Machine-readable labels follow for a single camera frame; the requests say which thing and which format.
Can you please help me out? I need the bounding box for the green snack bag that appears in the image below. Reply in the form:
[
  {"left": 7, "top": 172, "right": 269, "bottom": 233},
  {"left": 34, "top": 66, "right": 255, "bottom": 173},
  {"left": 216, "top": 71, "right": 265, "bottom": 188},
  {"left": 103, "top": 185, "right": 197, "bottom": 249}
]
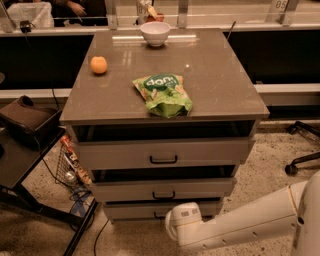
[{"left": 132, "top": 74, "right": 193, "bottom": 118}]

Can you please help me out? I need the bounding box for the orange fruit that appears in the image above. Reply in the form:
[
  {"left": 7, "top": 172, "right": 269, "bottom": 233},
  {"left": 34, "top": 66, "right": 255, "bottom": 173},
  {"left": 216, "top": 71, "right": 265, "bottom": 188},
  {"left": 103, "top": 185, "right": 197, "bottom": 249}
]
[{"left": 90, "top": 56, "right": 108, "bottom": 74}]

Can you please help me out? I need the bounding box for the wire basket with snacks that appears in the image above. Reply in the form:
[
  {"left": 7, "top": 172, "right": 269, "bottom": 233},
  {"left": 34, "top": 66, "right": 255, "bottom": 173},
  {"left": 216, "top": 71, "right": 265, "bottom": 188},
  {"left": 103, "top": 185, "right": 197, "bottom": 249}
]
[{"left": 56, "top": 135, "right": 92, "bottom": 191}]

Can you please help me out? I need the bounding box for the black floor cable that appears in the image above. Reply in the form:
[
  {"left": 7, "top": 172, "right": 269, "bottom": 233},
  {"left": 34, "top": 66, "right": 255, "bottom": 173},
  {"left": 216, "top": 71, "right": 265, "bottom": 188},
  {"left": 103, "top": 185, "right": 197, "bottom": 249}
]
[{"left": 93, "top": 218, "right": 111, "bottom": 256}]

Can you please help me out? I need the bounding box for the white plastic bag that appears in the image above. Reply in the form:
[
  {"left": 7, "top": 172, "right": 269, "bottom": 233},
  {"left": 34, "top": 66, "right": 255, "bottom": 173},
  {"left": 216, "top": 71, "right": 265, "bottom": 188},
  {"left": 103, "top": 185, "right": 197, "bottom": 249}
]
[{"left": 7, "top": 2, "right": 54, "bottom": 28}]

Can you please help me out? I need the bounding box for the brown pouch on table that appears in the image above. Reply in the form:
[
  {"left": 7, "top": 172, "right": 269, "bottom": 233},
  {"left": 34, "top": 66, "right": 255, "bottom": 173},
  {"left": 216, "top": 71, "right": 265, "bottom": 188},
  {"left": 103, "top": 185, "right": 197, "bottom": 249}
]
[{"left": 0, "top": 96, "right": 61, "bottom": 145}]

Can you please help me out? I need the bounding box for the white bowl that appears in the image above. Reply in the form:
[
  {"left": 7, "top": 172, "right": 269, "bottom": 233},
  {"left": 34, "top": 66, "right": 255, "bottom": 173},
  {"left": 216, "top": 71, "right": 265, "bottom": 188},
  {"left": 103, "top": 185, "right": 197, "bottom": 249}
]
[{"left": 140, "top": 21, "right": 171, "bottom": 47}]

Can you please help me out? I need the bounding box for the grey drawer cabinet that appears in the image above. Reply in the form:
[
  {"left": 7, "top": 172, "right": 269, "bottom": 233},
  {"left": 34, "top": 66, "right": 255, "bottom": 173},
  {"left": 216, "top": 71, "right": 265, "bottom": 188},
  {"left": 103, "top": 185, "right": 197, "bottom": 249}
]
[{"left": 60, "top": 29, "right": 269, "bottom": 208}]

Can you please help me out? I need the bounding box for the grey top drawer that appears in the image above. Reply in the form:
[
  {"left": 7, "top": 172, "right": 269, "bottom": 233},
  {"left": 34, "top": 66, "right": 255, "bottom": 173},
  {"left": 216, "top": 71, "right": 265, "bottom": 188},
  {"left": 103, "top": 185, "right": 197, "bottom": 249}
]
[{"left": 74, "top": 137, "right": 254, "bottom": 170}]

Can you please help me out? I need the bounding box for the black office chair base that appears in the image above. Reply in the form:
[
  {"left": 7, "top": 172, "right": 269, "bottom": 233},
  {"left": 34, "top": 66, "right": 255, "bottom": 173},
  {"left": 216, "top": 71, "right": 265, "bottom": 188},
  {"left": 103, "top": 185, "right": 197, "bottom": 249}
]
[{"left": 285, "top": 121, "right": 320, "bottom": 176}]

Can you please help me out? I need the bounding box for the black side table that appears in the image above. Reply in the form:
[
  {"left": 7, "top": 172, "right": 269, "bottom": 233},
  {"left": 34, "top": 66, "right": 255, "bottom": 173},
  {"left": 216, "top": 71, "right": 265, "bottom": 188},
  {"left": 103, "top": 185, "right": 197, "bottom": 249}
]
[{"left": 0, "top": 128, "right": 98, "bottom": 256}]

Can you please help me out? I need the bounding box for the grey bottom drawer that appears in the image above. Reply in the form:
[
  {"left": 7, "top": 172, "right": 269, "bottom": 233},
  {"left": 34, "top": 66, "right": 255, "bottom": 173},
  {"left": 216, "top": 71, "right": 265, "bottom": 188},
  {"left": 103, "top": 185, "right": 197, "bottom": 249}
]
[{"left": 103, "top": 201, "right": 222, "bottom": 221}]

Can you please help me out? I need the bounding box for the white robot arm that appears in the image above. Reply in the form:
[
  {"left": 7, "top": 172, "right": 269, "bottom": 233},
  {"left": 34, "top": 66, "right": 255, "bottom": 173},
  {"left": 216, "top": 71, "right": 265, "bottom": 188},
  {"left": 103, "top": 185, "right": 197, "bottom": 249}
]
[{"left": 165, "top": 172, "right": 320, "bottom": 256}]

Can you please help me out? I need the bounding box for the black power adapter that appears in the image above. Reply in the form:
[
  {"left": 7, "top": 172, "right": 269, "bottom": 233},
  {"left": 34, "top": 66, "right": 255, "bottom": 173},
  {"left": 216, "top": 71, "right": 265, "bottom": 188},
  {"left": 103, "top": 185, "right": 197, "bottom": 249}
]
[{"left": 20, "top": 20, "right": 31, "bottom": 33}]

